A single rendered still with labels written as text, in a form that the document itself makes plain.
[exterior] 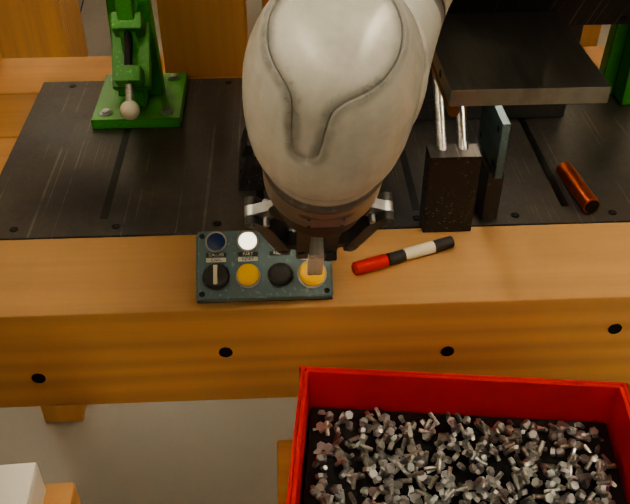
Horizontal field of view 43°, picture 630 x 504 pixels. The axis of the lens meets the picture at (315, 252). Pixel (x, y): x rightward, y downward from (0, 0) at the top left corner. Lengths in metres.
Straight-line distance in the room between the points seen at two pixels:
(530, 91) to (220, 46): 0.68
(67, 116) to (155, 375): 0.48
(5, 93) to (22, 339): 0.58
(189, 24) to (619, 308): 0.80
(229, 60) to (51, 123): 0.32
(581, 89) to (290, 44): 0.48
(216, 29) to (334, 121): 0.95
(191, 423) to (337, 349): 1.06
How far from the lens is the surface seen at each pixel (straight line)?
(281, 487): 0.85
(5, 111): 1.37
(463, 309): 0.91
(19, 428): 2.04
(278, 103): 0.42
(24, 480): 0.78
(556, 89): 0.84
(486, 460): 0.78
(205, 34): 1.37
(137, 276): 0.94
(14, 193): 1.12
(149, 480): 1.87
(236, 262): 0.88
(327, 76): 0.41
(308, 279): 0.87
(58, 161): 1.17
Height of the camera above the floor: 1.49
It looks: 39 degrees down
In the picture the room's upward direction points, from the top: straight up
